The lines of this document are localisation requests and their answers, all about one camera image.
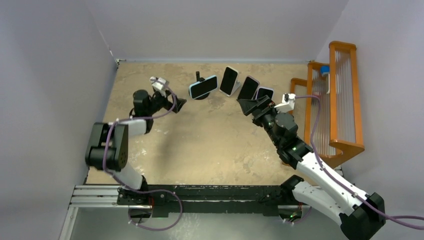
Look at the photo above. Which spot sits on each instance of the white case phone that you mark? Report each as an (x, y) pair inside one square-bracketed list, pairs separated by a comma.
[(230, 76)]

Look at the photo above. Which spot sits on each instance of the lilac case phone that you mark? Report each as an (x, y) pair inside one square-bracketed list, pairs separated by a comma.
[(264, 91)]

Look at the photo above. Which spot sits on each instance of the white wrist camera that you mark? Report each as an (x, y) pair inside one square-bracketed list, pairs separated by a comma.
[(287, 103), (159, 85)]

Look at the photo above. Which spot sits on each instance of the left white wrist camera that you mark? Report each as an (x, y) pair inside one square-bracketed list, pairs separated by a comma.
[(159, 85)]

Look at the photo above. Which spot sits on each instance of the orange wooden tiered rack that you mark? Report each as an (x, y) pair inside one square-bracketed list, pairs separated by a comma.
[(332, 116)]

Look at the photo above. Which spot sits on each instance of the purple case phone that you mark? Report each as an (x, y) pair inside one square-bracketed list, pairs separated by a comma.
[(248, 89)]

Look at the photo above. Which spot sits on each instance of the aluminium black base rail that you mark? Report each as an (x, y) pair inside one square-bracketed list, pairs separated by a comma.
[(159, 200)]

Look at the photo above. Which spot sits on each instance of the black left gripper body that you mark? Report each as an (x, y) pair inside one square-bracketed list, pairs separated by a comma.
[(161, 102)]

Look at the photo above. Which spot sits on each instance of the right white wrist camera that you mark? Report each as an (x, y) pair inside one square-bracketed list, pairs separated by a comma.
[(287, 103)]

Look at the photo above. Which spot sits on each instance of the black round base phone stand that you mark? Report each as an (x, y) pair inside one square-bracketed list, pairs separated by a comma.
[(198, 79)]

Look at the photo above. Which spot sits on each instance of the blue case phone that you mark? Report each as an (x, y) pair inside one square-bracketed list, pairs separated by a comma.
[(213, 82)]

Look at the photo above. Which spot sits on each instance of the silver metal phone stand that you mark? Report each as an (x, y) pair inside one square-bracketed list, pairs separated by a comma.
[(236, 86)]

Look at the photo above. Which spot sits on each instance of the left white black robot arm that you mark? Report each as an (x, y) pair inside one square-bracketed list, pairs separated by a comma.
[(108, 145)]

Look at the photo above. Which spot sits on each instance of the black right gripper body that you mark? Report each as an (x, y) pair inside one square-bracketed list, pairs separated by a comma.
[(266, 118)]

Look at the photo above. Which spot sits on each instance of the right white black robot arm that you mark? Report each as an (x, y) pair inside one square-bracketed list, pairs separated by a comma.
[(318, 169)]

